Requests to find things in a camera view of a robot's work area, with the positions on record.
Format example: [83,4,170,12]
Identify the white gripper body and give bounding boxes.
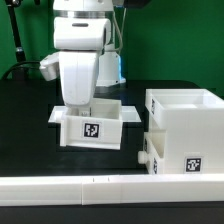
[40,17,111,107]

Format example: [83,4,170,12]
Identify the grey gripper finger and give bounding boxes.
[79,107,91,117]

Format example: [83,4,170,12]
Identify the white drawer tray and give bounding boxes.
[52,98,123,150]
[138,131,165,175]

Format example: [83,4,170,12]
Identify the white front drawer tray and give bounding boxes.
[138,131,165,175]

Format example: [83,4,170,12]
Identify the white drawer housing box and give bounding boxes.
[145,89,224,174]

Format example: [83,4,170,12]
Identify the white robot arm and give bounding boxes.
[40,0,152,116]

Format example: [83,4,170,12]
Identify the white marker tag plate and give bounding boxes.
[48,106,141,123]

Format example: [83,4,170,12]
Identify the white L-shaped border fence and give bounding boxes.
[0,174,224,206]

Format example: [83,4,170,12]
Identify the black camera stand pole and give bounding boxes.
[2,0,28,81]

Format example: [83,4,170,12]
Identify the black upper base cable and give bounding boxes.
[1,59,42,80]

